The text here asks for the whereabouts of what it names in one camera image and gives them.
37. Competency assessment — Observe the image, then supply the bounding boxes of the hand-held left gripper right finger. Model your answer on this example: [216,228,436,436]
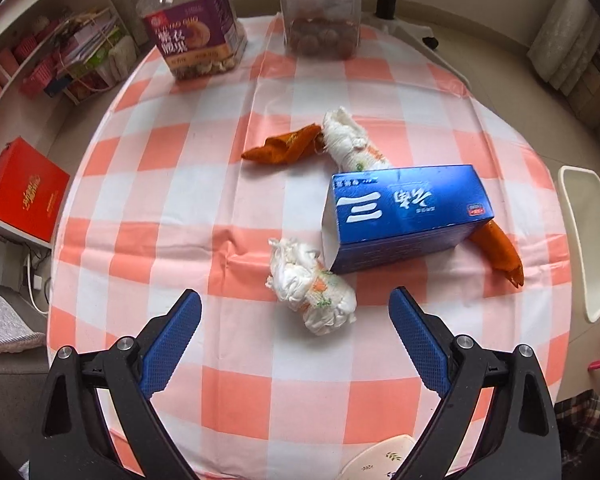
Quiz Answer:
[388,286,563,480]

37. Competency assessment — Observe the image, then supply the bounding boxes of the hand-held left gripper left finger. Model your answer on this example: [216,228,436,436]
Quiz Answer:
[29,289,203,480]

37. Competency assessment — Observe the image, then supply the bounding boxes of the blue cardboard box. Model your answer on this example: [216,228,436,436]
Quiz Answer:
[321,164,496,275]

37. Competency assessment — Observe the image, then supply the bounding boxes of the floral paper plate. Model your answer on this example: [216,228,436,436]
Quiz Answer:
[339,434,416,480]

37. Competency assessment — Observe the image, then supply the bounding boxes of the orange checkered tablecloth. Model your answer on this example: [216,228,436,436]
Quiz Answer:
[46,12,573,480]

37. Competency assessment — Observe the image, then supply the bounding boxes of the grey slipper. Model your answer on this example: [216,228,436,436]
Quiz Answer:
[0,277,46,356]

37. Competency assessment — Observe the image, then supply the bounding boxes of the plaid trousers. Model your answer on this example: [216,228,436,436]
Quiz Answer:
[554,390,600,480]

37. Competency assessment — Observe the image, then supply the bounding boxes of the red gift box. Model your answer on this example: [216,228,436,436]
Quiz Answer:
[0,136,71,242]

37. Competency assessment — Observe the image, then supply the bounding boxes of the pile of papers and bags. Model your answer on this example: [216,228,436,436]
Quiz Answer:
[45,7,141,106]

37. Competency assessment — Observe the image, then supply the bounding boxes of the purple label nut jar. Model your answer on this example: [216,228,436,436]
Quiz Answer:
[136,0,248,82]

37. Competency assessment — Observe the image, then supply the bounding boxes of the beige curtain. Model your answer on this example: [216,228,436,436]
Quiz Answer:
[527,0,600,93]

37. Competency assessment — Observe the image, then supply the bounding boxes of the clear plastic snack jar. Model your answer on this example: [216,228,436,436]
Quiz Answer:
[275,0,366,60]

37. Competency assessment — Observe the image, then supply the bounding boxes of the white charger cable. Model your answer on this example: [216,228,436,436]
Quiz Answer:
[22,252,51,316]

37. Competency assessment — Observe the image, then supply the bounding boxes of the white wall bookshelf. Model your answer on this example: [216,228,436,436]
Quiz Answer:
[0,0,146,251]

